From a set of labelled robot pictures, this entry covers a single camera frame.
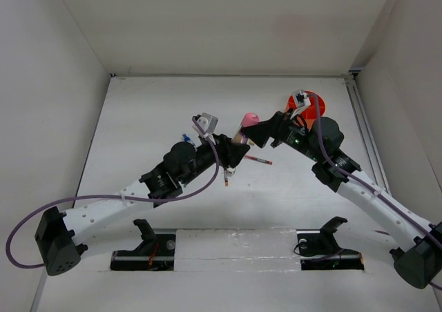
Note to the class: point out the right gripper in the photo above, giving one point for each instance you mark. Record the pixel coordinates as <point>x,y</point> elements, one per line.
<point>277,125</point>

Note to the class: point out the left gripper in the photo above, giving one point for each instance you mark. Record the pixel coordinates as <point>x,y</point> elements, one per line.
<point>228,153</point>

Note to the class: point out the pink capped glue stick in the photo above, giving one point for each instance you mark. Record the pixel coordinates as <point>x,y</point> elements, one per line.
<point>249,119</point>

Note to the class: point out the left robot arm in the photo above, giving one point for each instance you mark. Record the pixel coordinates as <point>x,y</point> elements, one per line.
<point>65,238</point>

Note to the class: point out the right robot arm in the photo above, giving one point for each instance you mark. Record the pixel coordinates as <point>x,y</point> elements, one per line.
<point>417,256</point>

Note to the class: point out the red gel pen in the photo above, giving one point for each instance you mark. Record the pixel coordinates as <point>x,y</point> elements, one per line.
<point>257,159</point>

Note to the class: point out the orange gel pen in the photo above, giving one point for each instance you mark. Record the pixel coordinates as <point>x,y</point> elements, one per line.
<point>226,177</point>

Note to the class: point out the orange round organizer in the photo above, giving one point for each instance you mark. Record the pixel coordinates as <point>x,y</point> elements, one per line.
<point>308,113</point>

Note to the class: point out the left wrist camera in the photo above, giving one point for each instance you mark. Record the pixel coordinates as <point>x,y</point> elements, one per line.
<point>204,124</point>

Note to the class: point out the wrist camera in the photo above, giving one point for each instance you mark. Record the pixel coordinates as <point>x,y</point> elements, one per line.
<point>204,124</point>
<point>301,101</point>

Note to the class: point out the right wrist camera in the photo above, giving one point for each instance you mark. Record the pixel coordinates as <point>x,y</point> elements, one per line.
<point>301,101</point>

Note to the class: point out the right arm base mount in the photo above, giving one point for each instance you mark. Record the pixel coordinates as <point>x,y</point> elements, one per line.
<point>319,251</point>

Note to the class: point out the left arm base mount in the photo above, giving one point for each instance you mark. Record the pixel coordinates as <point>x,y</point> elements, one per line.
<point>156,252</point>

